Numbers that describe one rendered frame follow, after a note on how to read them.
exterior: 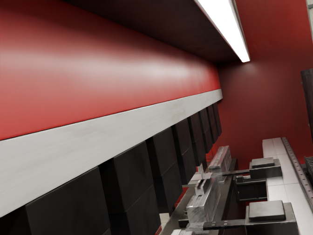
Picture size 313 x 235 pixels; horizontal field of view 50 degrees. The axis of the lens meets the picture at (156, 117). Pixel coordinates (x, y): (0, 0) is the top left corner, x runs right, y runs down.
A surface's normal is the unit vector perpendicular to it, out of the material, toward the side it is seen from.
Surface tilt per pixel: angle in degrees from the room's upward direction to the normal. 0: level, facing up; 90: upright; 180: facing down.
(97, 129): 90
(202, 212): 90
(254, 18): 90
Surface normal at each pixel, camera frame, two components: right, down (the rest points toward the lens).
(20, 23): 0.94, -0.17
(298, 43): -0.29, 0.11
